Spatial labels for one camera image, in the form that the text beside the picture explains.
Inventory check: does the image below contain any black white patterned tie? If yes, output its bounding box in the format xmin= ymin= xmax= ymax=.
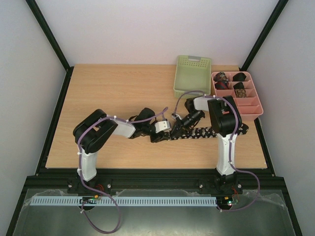
xmin=168 ymin=123 xmax=249 ymax=141

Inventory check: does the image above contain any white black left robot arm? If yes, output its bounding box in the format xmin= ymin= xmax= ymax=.
xmin=73 ymin=107 xmax=171 ymax=181

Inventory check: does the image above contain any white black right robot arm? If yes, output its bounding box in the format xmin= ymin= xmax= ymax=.
xmin=170 ymin=95 xmax=242 ymax=193

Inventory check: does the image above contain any rolled red dark tie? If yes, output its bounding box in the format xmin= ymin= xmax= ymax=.
xmin=215 ymin=81 xmax=229 ymax=90

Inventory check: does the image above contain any green plastic basket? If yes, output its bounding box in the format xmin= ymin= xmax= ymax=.
xmin=173 ymin=55 xmax=212 ymax=98

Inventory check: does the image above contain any rolled dark patterned tie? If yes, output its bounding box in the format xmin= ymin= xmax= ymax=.
xmin=214 ymin=72 xmax=228 ymax=82

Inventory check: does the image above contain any rolled brown patterned tie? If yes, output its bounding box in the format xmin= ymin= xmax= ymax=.
xmin=235 ymin=89 xmax=247 ymax=98

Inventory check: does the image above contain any pink divided organizer tray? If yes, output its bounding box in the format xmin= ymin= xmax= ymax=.
xmin=211 ymin=71 xmax=263 ymax=121

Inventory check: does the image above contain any rolled black tie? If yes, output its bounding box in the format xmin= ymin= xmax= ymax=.
xmin=232 ymin=72 xmax=247 ymax=82
xmin=233 ymin=82 xmax=245 ymax=89

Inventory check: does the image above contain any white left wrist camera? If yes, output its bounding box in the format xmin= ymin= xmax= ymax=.
xmin=154 ymin=120 xmax=171 ymax=133

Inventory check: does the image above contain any light blue cable duct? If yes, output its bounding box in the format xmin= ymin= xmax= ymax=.
xmin=30 ymin=196 xmax=217 ymax=207

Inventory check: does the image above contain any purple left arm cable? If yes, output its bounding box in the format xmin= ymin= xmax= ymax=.
xmin=76 ymin=106 xmax=169 ymax=234

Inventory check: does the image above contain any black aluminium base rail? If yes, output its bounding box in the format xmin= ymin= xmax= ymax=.
xmin=22 ymin=169 xmax=288 ymax=195

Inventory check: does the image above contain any black right frame post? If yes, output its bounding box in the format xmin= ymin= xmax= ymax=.
xmin=240 ymin=0 xmax=289 ymax=71

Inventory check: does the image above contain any black frame post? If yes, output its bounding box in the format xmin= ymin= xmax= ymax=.
xmin=240 ymin=0 xmax=289 ymax=71
xmin=25 ymin=0 xmax=71 ymax=72

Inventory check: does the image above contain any black left frame post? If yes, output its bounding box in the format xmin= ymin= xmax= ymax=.
xmin=25 ymin=0 xmax=71 ymax=72

